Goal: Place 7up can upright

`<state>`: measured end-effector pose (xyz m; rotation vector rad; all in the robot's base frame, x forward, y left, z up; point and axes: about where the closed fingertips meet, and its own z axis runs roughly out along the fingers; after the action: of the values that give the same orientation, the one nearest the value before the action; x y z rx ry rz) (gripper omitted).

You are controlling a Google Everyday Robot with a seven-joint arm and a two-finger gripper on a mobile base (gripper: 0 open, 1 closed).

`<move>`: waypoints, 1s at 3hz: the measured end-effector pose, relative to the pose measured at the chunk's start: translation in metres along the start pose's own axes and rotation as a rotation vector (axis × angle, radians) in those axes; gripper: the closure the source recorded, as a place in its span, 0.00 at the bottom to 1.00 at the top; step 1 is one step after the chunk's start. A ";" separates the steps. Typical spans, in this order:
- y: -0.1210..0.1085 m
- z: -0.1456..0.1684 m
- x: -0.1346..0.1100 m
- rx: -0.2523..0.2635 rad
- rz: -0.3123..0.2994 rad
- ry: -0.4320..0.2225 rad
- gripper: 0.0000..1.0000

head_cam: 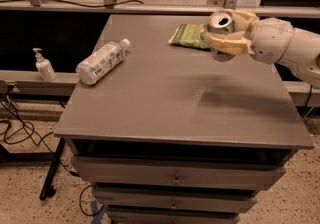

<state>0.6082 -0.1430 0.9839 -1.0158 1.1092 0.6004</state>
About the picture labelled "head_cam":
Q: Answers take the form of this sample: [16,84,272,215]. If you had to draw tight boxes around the black metal leg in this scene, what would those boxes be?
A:
[39,138,65,201]

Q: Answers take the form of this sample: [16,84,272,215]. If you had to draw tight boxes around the silver green 7up can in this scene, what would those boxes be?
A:
[207,10,234,62]

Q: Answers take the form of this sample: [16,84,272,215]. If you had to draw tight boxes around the black floor cable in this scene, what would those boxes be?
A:
[0,91,79,177]

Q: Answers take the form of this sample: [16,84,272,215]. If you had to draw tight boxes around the clear plastic water bottle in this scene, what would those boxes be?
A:
[76,39,130,85]

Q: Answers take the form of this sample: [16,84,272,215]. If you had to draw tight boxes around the white pump dispenser bottle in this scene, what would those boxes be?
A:
[33,48,56,81]

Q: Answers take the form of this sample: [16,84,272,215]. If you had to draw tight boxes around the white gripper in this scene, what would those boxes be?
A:
[204,9,294,64]

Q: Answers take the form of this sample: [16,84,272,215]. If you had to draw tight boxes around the black cable on ledge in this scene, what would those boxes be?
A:
[0,0,144,9]

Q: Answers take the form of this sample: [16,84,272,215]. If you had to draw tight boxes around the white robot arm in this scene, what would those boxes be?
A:
[204,9,320,87]

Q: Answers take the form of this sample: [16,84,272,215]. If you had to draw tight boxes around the grey drawer cabinet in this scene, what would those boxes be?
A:
[55,15,313,224]

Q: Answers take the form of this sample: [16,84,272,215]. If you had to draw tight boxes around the green chips bag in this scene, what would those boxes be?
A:
[168,24,210,51]

